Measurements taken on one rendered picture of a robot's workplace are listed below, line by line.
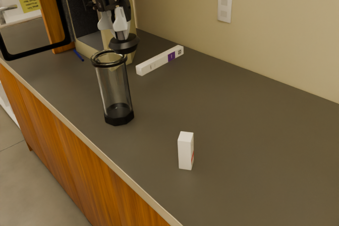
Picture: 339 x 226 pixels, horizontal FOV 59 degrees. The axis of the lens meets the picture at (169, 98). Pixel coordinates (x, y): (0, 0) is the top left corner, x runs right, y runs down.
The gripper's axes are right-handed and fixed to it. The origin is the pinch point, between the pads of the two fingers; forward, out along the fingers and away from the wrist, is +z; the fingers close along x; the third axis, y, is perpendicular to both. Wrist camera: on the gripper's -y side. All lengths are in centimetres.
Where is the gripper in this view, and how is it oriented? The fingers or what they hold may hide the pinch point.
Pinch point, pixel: (121, 33)
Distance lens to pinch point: 86.0
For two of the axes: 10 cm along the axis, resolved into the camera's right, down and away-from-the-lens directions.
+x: 8.4, 1.8, -5.0
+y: -5.2, 5.4, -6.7
